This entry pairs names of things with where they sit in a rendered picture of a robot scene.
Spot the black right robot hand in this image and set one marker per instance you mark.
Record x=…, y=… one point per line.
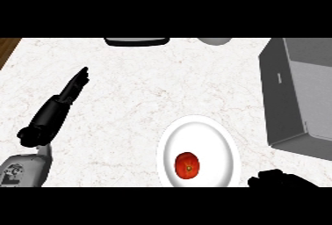
x=280, y=179

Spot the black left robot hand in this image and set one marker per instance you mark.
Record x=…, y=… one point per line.
x=48, y=117

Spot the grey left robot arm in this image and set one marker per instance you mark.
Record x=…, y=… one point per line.
x=26, y=170

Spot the white round plate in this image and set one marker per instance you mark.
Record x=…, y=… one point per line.
x=199, y=152

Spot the red-orange round squash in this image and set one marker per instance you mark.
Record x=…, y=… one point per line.
x=187, y=165

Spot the grey open box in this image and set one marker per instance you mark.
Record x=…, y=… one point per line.
x=299, y=96

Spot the pale grey round object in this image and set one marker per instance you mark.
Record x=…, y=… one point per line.
x=215, y=41

